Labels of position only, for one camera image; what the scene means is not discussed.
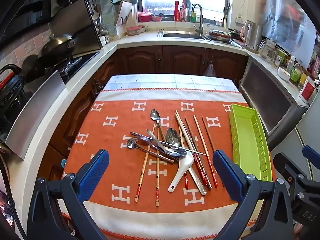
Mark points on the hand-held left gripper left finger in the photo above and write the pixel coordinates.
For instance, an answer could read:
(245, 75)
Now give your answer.
(92, 177)

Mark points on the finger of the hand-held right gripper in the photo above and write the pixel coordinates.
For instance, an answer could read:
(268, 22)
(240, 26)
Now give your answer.
(311, 155)
(285, 165)

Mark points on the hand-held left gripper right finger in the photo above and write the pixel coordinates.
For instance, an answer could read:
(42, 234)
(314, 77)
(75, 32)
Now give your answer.
(226, 175)

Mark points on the brown wooden chopstick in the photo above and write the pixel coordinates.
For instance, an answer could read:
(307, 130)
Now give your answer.
(190, 130)
(208, 135)

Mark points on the green plastic tray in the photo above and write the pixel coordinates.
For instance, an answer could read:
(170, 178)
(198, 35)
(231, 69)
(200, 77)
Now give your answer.
(246, 135)

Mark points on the white ceramic spoon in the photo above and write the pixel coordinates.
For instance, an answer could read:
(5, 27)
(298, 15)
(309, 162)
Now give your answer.
(181, 172)

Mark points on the wooden chopstick red gold end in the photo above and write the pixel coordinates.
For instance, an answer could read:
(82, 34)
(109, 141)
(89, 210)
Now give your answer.
(157, 180)
(142, 175)

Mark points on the small steel spoon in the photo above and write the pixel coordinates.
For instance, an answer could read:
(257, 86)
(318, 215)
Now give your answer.
(131, 143)

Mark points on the silver refrigerator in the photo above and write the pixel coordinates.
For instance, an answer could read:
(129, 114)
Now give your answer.
(295, 140)

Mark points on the orange white patterned blanket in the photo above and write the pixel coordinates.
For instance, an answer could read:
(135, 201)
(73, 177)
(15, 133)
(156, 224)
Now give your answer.
(112, 155)

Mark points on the jar with red label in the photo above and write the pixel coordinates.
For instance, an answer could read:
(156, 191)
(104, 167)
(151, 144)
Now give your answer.
(307, 90)

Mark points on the grey appliance dark door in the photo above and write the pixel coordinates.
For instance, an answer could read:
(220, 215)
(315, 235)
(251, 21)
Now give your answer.
(265, 97)

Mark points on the green label bottle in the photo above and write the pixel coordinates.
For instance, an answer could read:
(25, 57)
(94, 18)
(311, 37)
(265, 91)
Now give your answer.
(296, 73)

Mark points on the stainless steel counter panel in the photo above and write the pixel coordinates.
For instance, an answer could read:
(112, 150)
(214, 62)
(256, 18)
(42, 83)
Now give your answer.
(37, 115)

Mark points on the white bowl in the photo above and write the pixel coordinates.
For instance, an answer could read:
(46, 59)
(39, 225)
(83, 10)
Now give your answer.
(283, 74)

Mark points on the clear bottle white cap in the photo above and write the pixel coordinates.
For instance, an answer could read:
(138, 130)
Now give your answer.
(290, 64)

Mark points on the white plastic bag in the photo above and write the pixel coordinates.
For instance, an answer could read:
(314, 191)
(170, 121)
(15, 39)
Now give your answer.
(210, 70)

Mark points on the glass pitcher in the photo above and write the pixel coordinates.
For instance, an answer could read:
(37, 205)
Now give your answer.
(267, 51)

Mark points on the pale blue table cover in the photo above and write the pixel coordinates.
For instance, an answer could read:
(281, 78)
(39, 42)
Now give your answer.
(155, 81)

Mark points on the black gas stove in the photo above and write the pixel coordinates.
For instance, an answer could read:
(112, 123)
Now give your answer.
(75, 63)

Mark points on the black electric kettle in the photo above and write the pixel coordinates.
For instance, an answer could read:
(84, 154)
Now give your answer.
(11, 85)

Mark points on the dark cooking pot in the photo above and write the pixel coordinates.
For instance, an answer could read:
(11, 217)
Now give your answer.
(32, 67)

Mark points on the stainless electric kettle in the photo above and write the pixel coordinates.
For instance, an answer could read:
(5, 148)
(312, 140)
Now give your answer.
(252, 36)

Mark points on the dark wok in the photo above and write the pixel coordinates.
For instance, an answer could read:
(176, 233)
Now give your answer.
(58, 45)

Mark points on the white cup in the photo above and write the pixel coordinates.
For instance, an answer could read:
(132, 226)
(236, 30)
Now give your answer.
(102, 41)

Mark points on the pink mug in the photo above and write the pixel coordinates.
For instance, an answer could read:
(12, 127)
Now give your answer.
(242, 35)

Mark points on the stack of dishes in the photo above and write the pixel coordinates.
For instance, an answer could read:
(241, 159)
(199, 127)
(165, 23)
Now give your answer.
(220, 35)

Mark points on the steel kitchen sink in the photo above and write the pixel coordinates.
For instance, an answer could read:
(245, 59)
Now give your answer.
(180, 35)

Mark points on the stainless steel splash guard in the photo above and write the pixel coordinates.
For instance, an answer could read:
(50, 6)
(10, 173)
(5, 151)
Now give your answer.
(85, 25)

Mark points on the steel kitchen faucet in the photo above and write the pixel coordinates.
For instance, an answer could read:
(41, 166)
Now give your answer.
(198, 17)

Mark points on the green yellow bottle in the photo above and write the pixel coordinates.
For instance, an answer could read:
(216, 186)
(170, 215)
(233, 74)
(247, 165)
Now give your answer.
(193, 17)

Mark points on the hanging kitchen ladles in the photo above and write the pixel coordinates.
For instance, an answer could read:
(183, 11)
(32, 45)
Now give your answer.
(95, 10)

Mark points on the red plastic bowl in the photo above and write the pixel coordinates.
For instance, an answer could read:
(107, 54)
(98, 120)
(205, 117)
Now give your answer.
(144, 17)

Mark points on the pink bottle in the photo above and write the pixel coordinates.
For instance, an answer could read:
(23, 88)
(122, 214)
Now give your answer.
(183, 11)

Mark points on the red spray bottle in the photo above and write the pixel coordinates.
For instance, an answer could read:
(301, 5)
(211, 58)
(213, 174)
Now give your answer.
(177, 11)

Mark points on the black range hood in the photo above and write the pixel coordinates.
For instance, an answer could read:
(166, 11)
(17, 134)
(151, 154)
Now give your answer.
(22, 5)

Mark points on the shiny plastic wall cover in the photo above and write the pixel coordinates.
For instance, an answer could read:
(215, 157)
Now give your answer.
(285, 17)

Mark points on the white wall outlet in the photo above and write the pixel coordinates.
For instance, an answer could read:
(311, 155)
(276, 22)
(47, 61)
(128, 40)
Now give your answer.
(239, 20)

